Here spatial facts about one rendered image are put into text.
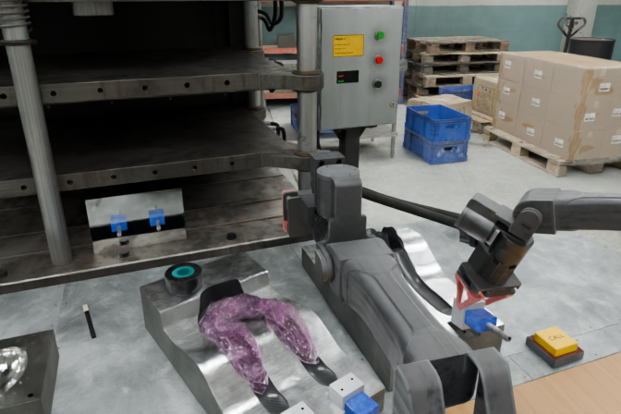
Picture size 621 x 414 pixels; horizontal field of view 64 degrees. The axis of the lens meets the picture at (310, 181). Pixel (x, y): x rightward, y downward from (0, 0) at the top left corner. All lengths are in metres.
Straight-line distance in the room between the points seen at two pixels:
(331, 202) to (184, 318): 0.56
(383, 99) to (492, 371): 1.39
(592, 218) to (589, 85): 3.85
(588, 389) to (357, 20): 1.18
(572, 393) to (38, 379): 0.99
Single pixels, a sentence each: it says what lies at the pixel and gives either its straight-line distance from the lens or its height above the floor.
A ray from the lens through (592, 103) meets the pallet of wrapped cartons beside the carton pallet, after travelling 4.77.
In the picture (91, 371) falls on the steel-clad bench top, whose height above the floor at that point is 0.80.
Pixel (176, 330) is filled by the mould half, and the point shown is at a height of 0.87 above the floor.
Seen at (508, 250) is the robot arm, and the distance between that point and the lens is 0.92.
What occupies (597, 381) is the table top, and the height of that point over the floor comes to 0.80.
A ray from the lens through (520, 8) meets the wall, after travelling 8.65.
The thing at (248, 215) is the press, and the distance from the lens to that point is 1.74.
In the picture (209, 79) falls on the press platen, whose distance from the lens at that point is 1.48.
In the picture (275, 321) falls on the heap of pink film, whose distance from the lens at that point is 1.01.
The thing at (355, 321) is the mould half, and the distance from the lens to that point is 1.10.
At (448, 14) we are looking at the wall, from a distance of 8.11.
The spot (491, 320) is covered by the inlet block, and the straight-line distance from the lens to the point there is 1.02.
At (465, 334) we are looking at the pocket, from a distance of 1.10.
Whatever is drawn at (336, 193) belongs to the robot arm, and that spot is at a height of 1.28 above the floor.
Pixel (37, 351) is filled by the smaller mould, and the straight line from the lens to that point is 1.13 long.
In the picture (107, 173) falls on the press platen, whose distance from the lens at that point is 1.53.
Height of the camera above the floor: 1.52
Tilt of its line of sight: 21 degrees down
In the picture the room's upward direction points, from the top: straight up
